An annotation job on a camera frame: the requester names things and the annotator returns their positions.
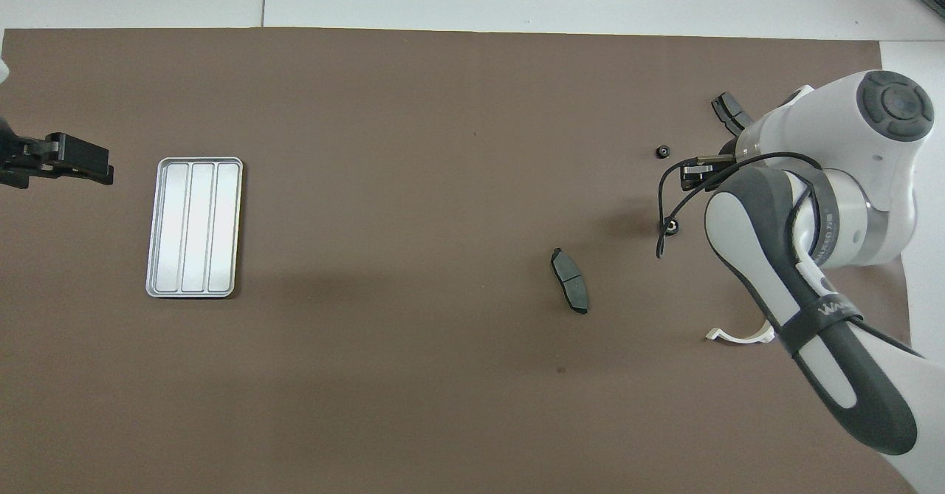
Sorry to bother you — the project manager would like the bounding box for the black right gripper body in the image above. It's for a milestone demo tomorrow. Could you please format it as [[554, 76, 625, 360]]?
[[695, 153, 738, 176]]

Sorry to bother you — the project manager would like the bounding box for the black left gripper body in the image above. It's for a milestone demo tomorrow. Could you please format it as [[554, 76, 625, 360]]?
[[0, 115, 51, 189]]

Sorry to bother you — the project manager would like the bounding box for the silver ribbed metal tray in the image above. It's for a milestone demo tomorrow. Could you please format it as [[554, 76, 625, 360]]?
[[145, 157, 244, 299]]

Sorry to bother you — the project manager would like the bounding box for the short grey brake pad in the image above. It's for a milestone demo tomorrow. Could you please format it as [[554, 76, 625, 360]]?
[[711, 92, 755, 131]]

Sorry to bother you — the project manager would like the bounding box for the long grey brake pad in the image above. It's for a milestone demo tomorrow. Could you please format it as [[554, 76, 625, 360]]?
[[550, 247, 590, 315]]

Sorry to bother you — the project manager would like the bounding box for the brown paper table mat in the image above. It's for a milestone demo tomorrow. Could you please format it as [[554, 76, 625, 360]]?
[[0, 27, 929, 494]]

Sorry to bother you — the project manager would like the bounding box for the white curved plastic bracket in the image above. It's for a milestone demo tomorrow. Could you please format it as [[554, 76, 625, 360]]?
[[705, 322, 776, 345]]

